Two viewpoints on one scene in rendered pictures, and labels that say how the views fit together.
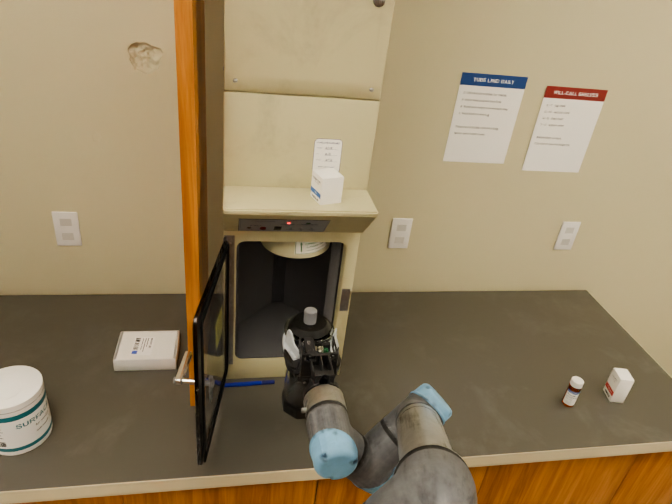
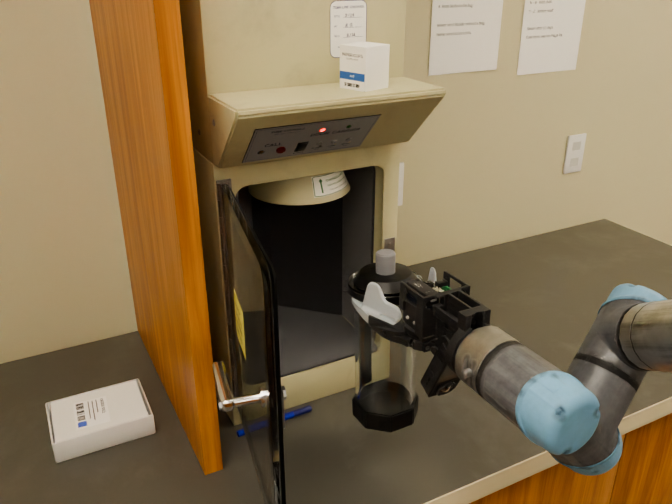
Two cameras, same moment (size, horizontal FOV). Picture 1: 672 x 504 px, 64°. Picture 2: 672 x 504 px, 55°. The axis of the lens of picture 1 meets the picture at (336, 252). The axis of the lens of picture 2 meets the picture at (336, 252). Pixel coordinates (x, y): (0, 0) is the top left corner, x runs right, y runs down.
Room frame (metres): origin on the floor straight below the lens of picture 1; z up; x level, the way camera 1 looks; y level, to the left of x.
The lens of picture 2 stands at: (0.14, 0.31, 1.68)
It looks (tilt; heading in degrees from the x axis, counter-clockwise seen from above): 24 degrees down; 346
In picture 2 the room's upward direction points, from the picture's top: straight up
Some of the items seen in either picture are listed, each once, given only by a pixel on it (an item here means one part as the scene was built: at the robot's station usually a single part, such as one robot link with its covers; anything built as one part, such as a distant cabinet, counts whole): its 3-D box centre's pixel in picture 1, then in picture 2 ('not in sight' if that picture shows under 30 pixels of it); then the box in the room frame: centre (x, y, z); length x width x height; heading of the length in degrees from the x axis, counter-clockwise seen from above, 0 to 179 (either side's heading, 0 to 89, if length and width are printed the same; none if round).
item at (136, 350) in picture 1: (148, 350); (100, 417); (1.10, 0.48, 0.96); 0.16 x 0.12 x 0.04; 103
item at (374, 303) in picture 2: (290, 340); (373, 301); (0.87, 0.07, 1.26); 0.09 x 0.03 x 0.06; 37
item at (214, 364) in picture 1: (213, 350); (249, 355); (0.88, 0.24, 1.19); 0.30 x 0.01 x 0.40; 3
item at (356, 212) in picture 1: (298, 219); (330, 126); (1.03, 0.09, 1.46); 0.32 x 0.12 x 0.10; 103
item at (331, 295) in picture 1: (283, 275); (285, 250); (1.21, 0.13, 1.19); 0.26 x 0.24 x 0.35; 103
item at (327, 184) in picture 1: (326, 186); (364, 66); (1.04, 0.04, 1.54); 0.05 x 0.05 x 0.06; 31
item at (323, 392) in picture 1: (322, 405); (486, 361); (0.70, -0.01, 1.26); 0.08 x 0.05 x 0.08; 103
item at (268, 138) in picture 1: (286, 232); (282, 180); (1.21, 0.13, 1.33); 0.32 x 0.25 x 0.77; 103
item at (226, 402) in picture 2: (191, 369); (236, 384); (0.81, 0.27, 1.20); 0.10 x 0.05 x 0.03; 3
